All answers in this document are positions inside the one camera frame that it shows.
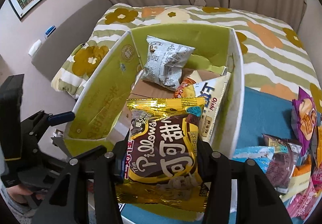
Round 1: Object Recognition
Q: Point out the purple snack bag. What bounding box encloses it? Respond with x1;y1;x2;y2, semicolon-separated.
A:
291;87;318;156

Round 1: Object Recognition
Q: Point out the green cardboard box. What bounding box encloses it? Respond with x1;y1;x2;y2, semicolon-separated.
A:
63;23;245;157

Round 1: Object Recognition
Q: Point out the white wall socket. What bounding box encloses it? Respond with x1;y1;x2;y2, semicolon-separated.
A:
28;39;42;57

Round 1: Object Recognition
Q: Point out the dark brown snack bag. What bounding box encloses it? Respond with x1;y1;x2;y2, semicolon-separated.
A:
262;134;302;195

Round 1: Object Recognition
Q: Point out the yellow pillows snack bag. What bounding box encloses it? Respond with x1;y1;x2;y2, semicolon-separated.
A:
116;97;207;212

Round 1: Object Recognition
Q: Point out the blue white charger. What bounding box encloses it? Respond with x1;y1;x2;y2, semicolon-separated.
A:
44;25;56;39

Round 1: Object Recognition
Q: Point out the white red snack bag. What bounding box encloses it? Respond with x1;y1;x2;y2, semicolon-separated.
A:
232;146;275;173

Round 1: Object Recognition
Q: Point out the person left hand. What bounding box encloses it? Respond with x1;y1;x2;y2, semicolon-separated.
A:
6;184;33;204

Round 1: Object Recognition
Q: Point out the orange snack bag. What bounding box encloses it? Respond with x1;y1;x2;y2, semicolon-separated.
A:
311;126;321;167

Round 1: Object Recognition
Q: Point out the small pink candy bag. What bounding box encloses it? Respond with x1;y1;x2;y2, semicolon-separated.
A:
311;163;322;186

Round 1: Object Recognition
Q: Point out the floral striped bed duvet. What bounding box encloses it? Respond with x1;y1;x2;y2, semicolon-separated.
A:
50;3;322;114

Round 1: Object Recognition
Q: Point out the pink strawberry snack bag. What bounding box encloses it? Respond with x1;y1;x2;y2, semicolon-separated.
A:
287;182;316;218

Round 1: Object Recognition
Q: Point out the grey padded headboard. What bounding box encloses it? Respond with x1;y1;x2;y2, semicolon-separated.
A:
31;0;112;81

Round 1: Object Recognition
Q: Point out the cream orange bread pack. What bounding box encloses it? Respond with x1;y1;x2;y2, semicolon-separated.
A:
280;155;312;202

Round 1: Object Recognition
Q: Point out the blue patterned table cloth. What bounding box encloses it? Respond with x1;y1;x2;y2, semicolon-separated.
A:
121;87;294;223

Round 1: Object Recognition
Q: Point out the light blue white snack bag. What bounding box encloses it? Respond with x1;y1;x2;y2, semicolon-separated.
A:
141;36;195;92

